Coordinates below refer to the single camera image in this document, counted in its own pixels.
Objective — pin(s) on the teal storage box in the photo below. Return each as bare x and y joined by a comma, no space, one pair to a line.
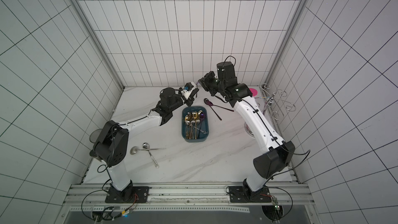
205,127

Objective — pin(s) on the clear drinking glass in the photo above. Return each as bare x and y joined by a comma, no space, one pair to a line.
94,136

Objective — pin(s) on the gold slim spoon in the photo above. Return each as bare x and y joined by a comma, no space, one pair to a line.
196,115

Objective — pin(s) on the aluminium mounting rail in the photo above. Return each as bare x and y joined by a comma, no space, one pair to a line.
90,198

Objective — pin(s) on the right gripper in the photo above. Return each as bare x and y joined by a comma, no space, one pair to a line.
205,82

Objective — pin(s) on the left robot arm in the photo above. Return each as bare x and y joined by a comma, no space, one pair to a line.
110,142

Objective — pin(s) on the pink plastic goblet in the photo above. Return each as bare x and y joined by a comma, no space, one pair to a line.
254,92

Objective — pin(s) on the silver ladle spoon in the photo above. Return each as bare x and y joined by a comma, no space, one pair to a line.
136,149

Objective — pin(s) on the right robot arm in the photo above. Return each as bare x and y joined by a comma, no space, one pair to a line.
276,154

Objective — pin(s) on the rose gold spoon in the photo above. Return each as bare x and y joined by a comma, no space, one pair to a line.
192,120

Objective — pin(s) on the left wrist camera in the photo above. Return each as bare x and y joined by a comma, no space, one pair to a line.
188,89

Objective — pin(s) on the chrome wire cup rack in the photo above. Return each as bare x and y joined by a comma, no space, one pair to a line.
275,105

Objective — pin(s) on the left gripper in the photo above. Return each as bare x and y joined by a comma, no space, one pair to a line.
191,99

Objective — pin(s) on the gold ornate-handle spoon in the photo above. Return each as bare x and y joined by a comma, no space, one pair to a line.
188,130

